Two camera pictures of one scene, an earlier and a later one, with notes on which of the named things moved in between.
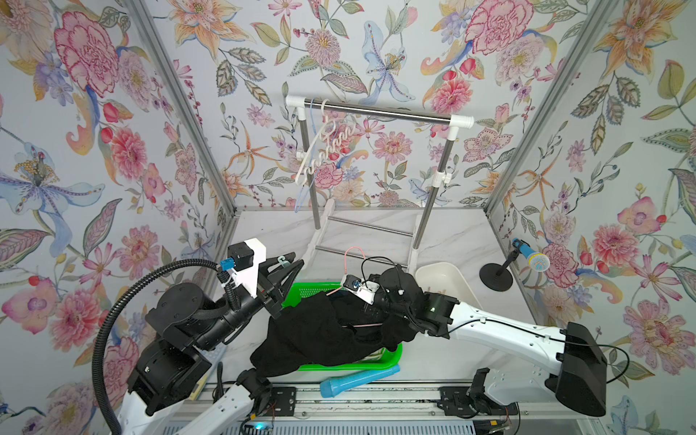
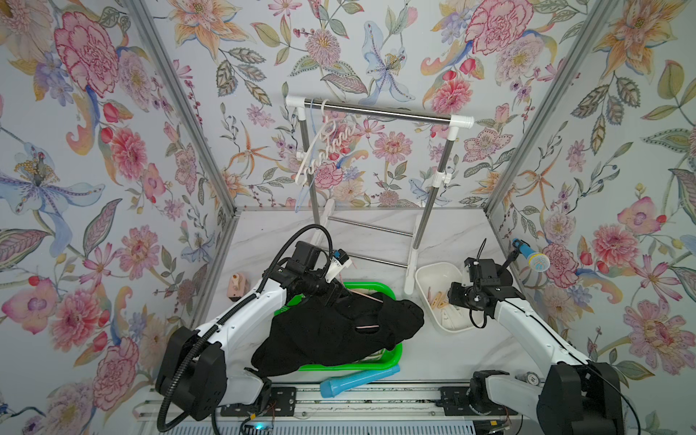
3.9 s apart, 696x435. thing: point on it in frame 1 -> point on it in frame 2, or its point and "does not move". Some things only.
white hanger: x=333 y=136 does not move
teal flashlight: x=331 y=387 does not move
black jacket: x=320 y=330 does not move
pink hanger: x=341 y=287 -> x=365 y=296
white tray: x=447 y=278 does not move
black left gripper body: x=233 y=320 -> x=315 y=285
